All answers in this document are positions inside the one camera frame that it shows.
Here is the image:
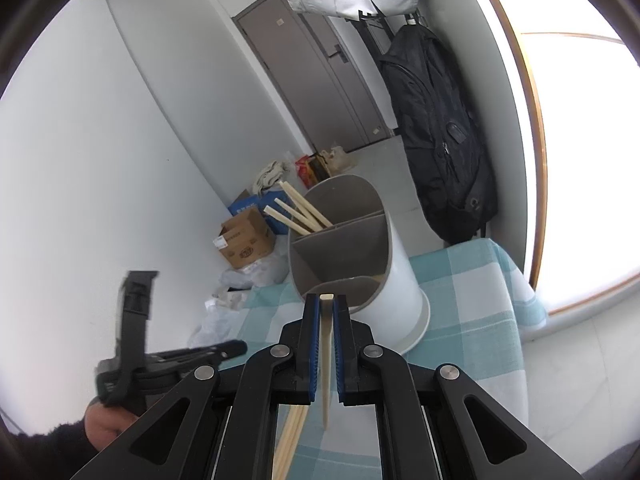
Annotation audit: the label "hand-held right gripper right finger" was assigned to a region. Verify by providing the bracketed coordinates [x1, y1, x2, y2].
[332, 294, 583, 480]

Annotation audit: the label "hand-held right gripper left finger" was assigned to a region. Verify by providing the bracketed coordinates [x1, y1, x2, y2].
[70, 294, 321, 480]

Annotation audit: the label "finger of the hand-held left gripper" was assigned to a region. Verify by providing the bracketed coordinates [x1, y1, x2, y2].
[147, 346, 223, 362]
[147, 339, 249, 386]

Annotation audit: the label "white grey utensil holder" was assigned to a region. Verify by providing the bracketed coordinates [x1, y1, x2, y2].
[287, 174, 431, 353]

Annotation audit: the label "person's left forearm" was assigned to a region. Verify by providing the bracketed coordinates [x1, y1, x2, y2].
[10, 420, 101, 480]

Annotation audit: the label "person's left hand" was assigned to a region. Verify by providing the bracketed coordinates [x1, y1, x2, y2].
[84, 400, 143, 453]

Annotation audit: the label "grey plastic bags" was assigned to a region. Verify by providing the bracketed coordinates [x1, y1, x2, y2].
[192, 255, 291, 346]

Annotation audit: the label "brown cardboard box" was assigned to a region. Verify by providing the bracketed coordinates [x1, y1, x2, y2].
[216, 206, 277, 269]

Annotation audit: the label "teal checkered tablecloth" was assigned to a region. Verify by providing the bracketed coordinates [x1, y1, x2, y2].
[235, 239, 548, 480]

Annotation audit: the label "blue cardboard box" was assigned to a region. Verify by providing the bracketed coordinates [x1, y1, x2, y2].
[228, 187, 283, 236]

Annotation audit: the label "beige cloth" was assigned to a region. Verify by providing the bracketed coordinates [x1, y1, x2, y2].
[252, 160, 296, 196]

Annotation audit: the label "red bag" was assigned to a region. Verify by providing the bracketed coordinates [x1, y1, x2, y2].
[295, 155, 318, 183]

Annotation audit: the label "beige plastic bag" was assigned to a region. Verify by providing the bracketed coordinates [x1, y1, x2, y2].
[320, 146, 358, 173]

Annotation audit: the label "black backpack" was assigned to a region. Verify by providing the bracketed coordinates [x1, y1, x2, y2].
[377, 24, 498, 246]

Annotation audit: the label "grey door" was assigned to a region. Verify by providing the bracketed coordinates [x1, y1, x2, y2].
[232, 0, 396, 153]

